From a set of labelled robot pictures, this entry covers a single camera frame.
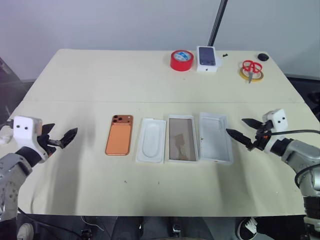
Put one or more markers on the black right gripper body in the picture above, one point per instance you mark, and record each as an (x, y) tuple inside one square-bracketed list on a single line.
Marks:
[(262, 138)]

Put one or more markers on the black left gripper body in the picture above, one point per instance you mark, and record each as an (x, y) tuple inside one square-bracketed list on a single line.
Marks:
[(48, 145)]

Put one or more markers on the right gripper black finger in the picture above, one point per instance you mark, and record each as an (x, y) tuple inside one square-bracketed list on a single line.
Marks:
[(240, 137), (253, 123)]

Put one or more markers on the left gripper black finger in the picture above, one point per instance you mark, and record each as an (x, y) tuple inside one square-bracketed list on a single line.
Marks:
[(68, 137), (48, 128)]

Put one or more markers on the orange smartphone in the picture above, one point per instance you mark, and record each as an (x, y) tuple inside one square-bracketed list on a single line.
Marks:
[(118, 140)]

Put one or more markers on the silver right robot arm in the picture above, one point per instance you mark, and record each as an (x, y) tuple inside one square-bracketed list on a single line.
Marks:
[(298, 152)]

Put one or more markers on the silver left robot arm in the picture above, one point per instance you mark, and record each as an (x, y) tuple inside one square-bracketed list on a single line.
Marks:
[(13, 170)]

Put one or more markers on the white phone box lid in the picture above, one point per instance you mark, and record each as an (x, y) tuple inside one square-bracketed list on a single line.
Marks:
[(215, 140)]

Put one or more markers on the white box with brown card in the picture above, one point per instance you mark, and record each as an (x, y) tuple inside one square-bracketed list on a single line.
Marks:
[(182, 140)]

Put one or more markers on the closed white phone box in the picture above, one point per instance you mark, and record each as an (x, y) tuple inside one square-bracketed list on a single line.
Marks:
[(207, 56)]

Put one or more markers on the yellow tape roll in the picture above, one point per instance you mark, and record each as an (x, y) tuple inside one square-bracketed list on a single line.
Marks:
[(261, 76)]

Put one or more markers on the black round knob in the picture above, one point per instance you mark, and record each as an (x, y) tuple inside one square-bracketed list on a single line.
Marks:
[(263, 56)]

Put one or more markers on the small black screw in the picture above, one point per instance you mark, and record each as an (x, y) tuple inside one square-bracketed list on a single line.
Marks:
[(225, 55)]

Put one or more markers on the white moulded tray insert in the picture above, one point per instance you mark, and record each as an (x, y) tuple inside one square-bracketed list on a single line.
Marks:
[(151, 140)]

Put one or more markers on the white shoe toe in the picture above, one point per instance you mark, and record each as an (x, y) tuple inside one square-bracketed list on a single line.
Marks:
[(25, 232)]

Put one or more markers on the black and white sneaker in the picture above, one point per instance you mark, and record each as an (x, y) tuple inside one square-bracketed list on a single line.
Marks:
[(246, 228)]

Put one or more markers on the red tape roll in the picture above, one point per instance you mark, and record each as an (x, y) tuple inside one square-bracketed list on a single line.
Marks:
[(181, 66)]

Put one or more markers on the black metal pole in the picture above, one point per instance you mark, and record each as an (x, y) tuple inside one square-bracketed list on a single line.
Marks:
[(217, 22)]

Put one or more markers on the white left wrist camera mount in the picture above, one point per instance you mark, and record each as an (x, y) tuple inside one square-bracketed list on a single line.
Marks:
[(23, 132)]

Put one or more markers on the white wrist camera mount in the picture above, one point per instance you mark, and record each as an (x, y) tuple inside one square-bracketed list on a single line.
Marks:
[(23, 132), (278, 118)]

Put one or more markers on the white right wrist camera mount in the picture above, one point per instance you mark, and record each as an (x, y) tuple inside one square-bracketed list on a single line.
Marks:
[(278, 118)]

